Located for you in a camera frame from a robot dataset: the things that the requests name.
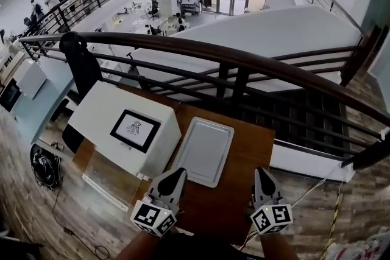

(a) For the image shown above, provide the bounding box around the person's black top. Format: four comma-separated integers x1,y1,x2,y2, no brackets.
158,228,263,260

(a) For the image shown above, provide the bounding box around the light blue desk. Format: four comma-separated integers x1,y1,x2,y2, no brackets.
12,56,80,146

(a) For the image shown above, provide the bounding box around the plastic bag with red print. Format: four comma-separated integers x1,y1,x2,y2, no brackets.
325,231,390,260

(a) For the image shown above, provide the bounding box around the white cable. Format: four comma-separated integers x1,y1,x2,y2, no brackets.
237,172,346,250

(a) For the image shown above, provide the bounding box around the black equipment with cables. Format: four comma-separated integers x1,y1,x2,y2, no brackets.
29,144,63,191

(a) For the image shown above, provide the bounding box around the black office chair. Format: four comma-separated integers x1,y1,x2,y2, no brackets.
50,30,103,155

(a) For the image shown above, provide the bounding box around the white microwave oven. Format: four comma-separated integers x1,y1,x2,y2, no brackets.
13,58,48,100

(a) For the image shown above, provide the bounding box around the yellow and black cable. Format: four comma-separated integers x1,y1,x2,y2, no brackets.
319,179,344,260

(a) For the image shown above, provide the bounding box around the person's right forearm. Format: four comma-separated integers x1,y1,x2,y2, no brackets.
258,231,298,260

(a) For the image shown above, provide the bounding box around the silver baking tray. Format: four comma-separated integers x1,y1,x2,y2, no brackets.
171,116,235,189

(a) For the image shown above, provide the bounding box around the black framed picture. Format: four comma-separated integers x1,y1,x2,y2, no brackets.
109,108,161,153

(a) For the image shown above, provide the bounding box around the black metal shelf cart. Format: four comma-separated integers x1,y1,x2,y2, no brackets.
181,1,199,18

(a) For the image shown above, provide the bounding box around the person's left forearm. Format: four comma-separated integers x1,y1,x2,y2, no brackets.
117,230,160,260

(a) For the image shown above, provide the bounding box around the brown wooden table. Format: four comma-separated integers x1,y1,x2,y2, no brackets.
73,83,277,246

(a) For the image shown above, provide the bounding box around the thin black floor cable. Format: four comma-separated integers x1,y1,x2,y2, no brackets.
51,188,110,260

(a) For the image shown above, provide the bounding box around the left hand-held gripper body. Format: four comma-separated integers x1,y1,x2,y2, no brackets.
130,191,181,237

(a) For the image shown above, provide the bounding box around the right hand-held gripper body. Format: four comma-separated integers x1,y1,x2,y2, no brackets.
248,195,294,236

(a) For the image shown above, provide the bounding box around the white toaster oven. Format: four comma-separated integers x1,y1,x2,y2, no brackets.
67,80,183,213

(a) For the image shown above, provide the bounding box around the dark curved railing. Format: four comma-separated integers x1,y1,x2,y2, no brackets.
18,30,390,171

